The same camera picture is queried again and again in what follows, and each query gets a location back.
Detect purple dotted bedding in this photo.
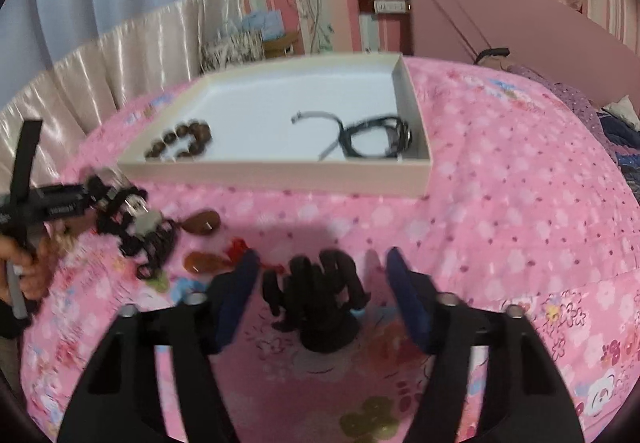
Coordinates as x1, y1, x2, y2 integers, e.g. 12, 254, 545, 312
505, 64, 640, 184

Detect black bead bracelet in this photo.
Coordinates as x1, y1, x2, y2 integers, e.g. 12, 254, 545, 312
262, 248, 371, 354

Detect pink headboard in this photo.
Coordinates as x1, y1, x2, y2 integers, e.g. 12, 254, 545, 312
405, 0, 640, 106

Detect amber pendant with red knot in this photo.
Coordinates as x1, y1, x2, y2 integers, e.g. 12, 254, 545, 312
182, 238, 288, 276

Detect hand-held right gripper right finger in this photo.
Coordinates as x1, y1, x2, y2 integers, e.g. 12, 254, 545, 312
386, 248, 586, 443

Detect brown teardrop pendant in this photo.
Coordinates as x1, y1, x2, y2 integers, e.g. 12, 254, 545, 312
181, 209, 222, 236

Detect grey cord bracelet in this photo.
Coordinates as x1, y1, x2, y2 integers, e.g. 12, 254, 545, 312
291, 110, 351, 161

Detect printed tote bag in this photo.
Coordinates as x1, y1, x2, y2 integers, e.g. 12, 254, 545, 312
200, 30, 265, 71

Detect cream satin curtain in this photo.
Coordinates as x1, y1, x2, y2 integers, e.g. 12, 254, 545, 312
0, 0, 251, 174

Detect blue paper bag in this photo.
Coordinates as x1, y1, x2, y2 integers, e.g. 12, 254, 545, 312
242, 10, 283, 36

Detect brown wooden bead bracelet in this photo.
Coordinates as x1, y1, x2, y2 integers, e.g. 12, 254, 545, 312
144, 120, 215, 161

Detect black cord necklace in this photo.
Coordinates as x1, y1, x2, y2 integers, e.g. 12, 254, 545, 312
337, 114, 413, 159

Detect hanging charger cables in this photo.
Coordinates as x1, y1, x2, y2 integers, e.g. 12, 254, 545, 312
295, 0, 333, 54

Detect black strap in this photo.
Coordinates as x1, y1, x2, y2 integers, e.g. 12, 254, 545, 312
475, 48, 511, 64

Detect pink floral bedsheet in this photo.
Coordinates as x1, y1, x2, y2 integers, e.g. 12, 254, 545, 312
20, 54, 640, 443

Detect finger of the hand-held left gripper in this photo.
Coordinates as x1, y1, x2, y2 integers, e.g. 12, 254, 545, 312
85, 173, 151, 226

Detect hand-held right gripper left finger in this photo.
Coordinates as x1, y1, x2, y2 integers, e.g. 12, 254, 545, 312
57, 250, 261, 443

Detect brown cardboard box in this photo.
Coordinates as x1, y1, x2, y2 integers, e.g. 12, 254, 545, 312
262, 33, 303, 58

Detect person's left hand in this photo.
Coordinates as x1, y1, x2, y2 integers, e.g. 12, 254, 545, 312
0, 233, 57, 304

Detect white cardboard box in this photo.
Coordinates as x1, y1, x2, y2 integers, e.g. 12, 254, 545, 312
116, 52, 433, 198

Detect black beaded necklace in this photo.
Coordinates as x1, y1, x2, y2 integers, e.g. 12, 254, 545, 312
95, 188, 178, 281

